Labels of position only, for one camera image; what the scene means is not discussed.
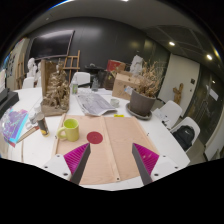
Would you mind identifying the round ceiling spotlights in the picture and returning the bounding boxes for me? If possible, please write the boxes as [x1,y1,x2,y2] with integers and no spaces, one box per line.
[121,0,214,62]

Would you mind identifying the brown cardboard box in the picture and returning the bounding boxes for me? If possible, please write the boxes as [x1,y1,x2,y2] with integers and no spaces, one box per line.
[111,71,143,102]

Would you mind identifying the small white cup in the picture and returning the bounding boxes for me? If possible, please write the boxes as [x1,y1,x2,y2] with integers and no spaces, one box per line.
[110,97,120,108]

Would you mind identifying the white plaster statue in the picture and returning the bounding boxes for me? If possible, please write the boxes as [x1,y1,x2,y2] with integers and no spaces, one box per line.
[129,54,144,77]

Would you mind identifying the dark wall blackboard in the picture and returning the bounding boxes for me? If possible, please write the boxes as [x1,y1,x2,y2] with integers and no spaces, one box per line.
[29,29,76,61]

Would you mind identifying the wooden easel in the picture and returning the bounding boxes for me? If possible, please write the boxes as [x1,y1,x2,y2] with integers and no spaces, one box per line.
[16,53,28,89]
[62,49,82,83]

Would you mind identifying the clear glass bottle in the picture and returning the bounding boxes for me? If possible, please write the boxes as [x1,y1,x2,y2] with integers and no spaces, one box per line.
[90,77,100,93]

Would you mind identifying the colourful holographic painting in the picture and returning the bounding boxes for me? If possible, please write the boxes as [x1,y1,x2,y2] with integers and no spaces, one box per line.
[0,107,30,148]

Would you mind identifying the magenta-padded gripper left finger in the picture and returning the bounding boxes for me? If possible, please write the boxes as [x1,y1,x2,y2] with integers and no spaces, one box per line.
[42,142,92,186]

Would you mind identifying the small grey jar white lid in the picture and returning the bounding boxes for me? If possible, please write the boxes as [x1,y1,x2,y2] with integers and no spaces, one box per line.
[28,112,38,126]

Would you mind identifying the black backpack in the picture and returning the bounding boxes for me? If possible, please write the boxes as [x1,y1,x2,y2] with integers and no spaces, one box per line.
[172,124,196,152]

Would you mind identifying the wooden paint brush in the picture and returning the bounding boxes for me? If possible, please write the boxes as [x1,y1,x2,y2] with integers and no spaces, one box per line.
[16,125,40,144]

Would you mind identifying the white plaster bust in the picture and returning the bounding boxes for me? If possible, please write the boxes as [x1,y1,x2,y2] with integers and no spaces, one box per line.
[37,61,43,88]
[27,57,38,79]

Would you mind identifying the yellow-green mug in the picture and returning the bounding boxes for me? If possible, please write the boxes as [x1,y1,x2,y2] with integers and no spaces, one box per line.
[56,118,81,143]

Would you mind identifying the white cabinet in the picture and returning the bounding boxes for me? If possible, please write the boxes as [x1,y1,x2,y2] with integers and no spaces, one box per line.
[5,37,30,91]

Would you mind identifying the golden sculpture on wooden base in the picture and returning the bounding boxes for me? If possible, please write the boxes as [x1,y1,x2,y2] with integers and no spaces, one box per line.
[40,58,71,118]

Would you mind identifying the white spray bottle green label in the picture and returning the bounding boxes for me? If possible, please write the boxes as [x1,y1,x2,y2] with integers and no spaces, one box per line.
[70,74,80,95]

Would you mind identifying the white plastic chair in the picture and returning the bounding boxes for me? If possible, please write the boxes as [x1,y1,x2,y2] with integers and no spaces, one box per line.
[153,99,183,129]
[21,76,35,90]
[71,71,91,88]
[170,116,201,153]

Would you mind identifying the grey newspaper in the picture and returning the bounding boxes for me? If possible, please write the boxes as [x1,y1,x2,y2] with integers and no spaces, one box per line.
[75,91,118,117]

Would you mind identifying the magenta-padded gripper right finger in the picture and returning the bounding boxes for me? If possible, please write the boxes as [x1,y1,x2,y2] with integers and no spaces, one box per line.
[131,142,181,186]

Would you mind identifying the wooden figure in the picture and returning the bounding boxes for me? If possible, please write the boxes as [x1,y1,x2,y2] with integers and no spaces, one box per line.
[172,82,185,106]

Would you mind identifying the red box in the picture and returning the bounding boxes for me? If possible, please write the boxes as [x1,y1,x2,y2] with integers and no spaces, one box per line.
[106,59,127,73]

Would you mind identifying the long ceiling light strip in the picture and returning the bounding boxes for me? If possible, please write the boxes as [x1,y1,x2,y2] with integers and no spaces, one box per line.
[46,0,76,10]

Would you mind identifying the light wooden drawing board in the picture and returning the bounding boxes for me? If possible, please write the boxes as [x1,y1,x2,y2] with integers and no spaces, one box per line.
[52,113,160,186]

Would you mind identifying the flat round red coaster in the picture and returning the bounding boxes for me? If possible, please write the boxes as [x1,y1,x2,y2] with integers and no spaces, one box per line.
[86,131,104,145]

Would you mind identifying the dry plant in grey pot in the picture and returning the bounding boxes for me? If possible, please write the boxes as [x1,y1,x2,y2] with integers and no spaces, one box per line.
[125,60,165,121]

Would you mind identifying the black foam block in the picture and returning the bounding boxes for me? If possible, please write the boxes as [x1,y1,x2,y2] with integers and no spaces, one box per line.
[0,87,9,104]
[0,91,20,118]

